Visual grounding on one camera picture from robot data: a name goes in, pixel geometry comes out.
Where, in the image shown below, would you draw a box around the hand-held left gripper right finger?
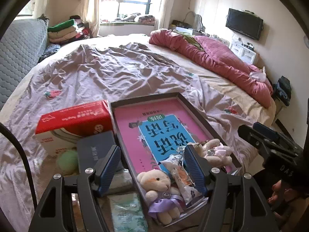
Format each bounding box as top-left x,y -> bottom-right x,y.
184,144 -> 279,232

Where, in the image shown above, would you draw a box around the dark rectangular tray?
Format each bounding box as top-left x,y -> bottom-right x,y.
110,92 -> 242,226

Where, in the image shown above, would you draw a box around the beige folded blankets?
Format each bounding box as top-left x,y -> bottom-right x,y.
48,26 -> 86,44

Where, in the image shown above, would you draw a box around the red and white cardboard box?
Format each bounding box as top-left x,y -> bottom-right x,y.
35,100 -> 115,157

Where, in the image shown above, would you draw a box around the dark bag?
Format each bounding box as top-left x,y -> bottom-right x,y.
274,76 -> 292,107

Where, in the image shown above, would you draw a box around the white and blue plastic packet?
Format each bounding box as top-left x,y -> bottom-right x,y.
159,147 -> 208,205

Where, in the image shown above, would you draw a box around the black television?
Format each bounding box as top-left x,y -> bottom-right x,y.
226,8 -> 264,41

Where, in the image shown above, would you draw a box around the dark grey flat box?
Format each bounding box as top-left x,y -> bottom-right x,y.
77,130 -> 125,174

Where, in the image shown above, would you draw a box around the cream plush rabbit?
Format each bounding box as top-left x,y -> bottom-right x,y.
193,139 -> 233,167

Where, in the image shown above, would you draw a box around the person's right hand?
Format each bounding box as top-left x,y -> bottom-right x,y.
267,180 -> 298,214

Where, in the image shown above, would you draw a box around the grey white tissue pack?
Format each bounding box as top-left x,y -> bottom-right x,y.
106,168 -> 136,192

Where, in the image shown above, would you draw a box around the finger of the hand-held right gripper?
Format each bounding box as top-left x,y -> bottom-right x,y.
252,122 -> 302,150
238,125 -> 271,150

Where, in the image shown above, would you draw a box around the black cable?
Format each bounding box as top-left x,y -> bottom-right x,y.
0,123 -> 38,207

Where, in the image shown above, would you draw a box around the white standing fan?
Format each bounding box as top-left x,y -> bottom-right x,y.
185,11 -> 203,31

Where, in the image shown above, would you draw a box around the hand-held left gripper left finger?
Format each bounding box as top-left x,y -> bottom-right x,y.
28,145 -> 121,232

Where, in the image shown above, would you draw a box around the pale green plush ball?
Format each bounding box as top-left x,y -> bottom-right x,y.
56,150 -> 79,174

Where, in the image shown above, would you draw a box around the cream curtain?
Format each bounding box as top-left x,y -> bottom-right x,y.
83,0 -> 104,38
154,0 -> 175,29

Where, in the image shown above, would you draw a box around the white cabinet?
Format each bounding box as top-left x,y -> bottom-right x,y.
229,35 -> 256,64

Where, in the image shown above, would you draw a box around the grey quilted headboard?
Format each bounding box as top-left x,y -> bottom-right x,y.
0,18 -> 49,112

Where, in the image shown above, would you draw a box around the green tissue pack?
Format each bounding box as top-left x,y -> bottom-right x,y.
107,193 -> 149,232

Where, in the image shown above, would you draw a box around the dark patterned pillow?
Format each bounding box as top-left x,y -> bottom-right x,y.
39,43 -> 61,63

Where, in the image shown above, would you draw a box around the teddy bear with purple ribbon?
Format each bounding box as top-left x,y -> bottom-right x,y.
136,169 -> 186,225

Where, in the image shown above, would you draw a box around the mauve bed cover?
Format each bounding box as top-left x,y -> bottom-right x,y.
0,41 -> 261,228

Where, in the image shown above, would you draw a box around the green folded blanket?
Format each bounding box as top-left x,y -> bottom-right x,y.
48,19 -> 78,32

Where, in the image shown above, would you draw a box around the white plastic bag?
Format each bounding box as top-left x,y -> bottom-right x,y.
250,69 -> 266,81

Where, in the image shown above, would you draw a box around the pink quilt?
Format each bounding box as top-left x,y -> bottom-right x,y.
148,28 -> 274,109

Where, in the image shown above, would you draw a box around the clothes pile on windowsill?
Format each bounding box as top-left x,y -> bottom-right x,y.
113,13 -> 155,25

